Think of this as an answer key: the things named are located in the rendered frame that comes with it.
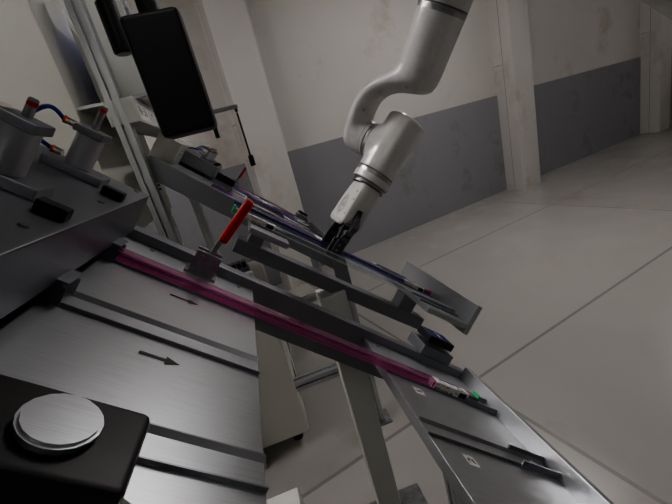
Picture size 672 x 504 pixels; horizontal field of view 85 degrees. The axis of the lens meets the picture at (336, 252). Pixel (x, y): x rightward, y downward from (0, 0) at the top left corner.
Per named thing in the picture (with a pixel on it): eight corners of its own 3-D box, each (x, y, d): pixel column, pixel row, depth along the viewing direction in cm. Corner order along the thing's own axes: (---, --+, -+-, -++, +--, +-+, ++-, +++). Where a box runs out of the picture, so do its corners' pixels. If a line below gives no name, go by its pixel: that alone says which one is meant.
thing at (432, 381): (469, 399, 53) (475, 391, 52) (475, 406, 51) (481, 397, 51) (98, 248, 36) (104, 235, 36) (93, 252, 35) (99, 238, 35)
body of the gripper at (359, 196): (350, 172, 83) (324, 214, 84) (363, 173, 74) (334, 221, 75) (375, 189, 86) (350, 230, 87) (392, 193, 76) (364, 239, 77)
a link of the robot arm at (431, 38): (377, -16, 65) (332, 146, 82) (458, 8, 59) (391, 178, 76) (399, -5, 72) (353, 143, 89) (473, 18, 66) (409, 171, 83)
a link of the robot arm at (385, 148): (351, 156, 77) (387, 175, 74) (384, 101, 76) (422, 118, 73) (362, 169, 85) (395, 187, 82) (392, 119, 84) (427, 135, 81)
